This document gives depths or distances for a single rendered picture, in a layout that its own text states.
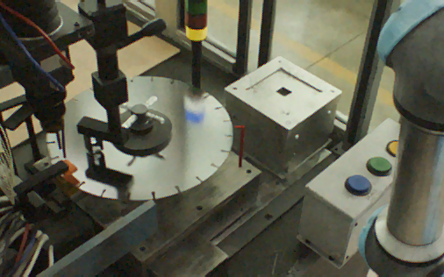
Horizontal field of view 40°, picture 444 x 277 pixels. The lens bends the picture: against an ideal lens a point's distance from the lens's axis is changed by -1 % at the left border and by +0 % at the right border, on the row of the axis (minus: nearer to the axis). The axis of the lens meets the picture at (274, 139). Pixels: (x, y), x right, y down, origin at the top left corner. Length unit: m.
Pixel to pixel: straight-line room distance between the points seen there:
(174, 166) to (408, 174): 0.42
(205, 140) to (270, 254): 0.26
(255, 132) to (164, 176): 0.32
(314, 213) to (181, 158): 0.27
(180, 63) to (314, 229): 0.66
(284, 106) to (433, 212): 0.50
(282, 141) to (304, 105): 0.09
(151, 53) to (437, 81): 1.11
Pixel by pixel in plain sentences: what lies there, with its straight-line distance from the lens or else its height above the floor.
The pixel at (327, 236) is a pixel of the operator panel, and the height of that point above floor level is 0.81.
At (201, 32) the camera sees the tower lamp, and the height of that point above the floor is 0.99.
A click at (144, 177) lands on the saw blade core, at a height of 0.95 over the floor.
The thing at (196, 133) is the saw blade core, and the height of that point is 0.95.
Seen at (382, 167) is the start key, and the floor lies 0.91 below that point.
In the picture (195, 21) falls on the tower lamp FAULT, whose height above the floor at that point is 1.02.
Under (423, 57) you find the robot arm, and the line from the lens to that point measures 0.67.
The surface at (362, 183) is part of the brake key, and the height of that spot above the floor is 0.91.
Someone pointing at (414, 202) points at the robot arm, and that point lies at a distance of 0.86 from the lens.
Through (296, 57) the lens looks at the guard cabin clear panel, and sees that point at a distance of 1.44.
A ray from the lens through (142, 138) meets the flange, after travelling 1.10.
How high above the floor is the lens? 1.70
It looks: 42 degrees down
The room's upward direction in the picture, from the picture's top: 7 degrees clockwise
